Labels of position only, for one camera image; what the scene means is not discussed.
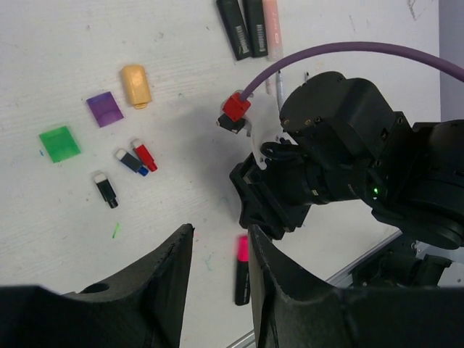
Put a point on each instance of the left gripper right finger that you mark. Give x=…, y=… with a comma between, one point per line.
x=291, y=307

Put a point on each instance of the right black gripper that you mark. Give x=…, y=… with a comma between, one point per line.
x=342, y=144

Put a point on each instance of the blue pen cap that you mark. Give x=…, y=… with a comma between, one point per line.
x=131, y=162

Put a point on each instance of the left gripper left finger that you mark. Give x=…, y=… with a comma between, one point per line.
x=140, y=306

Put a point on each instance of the orange pink highlighter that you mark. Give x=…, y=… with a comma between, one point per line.
x=273, y=30

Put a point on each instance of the pink black highlighter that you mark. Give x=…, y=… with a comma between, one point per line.
x=242, y=282

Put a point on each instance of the red pen cap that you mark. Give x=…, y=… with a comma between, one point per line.
x=144, y=154

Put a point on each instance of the green black highlighter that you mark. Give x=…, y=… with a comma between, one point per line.
x=231, y=16

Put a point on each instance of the green highlighter cap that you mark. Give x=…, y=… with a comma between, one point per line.
x=60, y=144

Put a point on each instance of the orange highlighter cap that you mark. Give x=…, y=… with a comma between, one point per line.
x=136, y=86

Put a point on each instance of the blue pen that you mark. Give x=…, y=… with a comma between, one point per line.
x=279, y=90

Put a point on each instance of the purple highlighter cap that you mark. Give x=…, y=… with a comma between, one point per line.
x=104, y=108

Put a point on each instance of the black pen cap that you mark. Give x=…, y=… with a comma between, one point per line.
x=106, y=190

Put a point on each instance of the purple black highlighter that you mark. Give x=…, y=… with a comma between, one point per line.
x=255, y=24

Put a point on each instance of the red pen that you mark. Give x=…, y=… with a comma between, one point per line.
x=269, y=87

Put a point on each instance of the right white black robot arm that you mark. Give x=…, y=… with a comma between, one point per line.
x=427, y=207

